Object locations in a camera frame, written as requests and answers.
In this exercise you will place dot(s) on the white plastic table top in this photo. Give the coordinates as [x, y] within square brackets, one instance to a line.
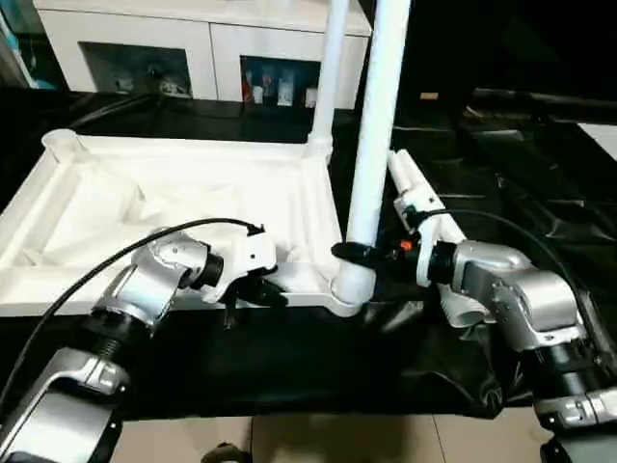
[193, 183]

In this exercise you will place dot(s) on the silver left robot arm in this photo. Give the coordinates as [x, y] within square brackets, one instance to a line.
[144, 284]

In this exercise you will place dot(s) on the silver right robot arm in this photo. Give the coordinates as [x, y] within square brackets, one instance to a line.
[520, 299]

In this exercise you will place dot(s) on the black table mat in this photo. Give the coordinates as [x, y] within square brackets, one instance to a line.
[313, 366]

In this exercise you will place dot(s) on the white mug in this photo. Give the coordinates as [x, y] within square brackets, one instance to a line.
[311, 97]

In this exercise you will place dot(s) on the black robot foot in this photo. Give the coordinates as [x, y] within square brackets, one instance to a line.
[226, 453]

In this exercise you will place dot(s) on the white patterned figure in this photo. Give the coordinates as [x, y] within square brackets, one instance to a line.
[285, 91]

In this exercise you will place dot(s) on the small white cup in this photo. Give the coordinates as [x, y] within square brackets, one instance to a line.
[258, 95]

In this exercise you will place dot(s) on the patterned jar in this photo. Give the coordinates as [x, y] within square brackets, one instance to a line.
[267, 82]

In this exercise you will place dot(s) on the red white bottle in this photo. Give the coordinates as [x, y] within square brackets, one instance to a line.
[247, 89]

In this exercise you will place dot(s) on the long black pole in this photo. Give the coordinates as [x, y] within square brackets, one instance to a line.
[544, 95]

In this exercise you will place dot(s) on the white flat board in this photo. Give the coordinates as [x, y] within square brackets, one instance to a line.
[601, 140]

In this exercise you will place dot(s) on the black fabric covered furniture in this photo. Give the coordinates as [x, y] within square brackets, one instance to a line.
[506, 43]

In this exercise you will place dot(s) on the white glass-door cabinet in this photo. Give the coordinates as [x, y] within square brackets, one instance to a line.
[202, 43]

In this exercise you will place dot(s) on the blue white pole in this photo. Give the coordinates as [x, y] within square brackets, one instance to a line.
[14, 48]

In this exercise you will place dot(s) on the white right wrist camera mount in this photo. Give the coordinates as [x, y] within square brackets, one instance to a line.
[424, 212]

